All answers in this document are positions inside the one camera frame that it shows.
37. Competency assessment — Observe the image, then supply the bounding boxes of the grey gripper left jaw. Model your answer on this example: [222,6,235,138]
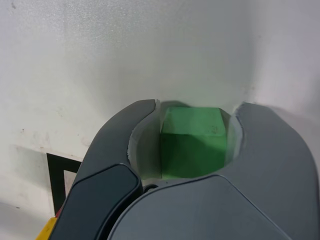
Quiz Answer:
[48,98,165,240]

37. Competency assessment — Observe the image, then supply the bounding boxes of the yellow cube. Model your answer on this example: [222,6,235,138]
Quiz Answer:
[34,216,58,240]

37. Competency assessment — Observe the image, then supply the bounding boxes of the black tape square outline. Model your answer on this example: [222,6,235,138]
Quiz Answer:
[46,152,83,216]

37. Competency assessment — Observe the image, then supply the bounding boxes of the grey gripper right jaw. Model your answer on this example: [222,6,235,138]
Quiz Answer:
[98,101,320,240]

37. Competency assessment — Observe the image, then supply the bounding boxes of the green cube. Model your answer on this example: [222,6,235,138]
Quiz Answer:
[159,106,228,180]

